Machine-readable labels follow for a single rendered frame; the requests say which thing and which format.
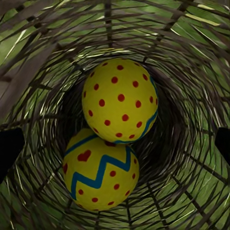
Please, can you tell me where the wicker basket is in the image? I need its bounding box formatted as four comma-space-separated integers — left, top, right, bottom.
0, 0, 230, 230

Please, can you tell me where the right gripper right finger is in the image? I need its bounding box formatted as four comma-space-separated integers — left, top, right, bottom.
214, 127, 230, 166

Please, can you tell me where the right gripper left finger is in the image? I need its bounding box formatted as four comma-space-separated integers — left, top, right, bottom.
0, 127, 25, 185

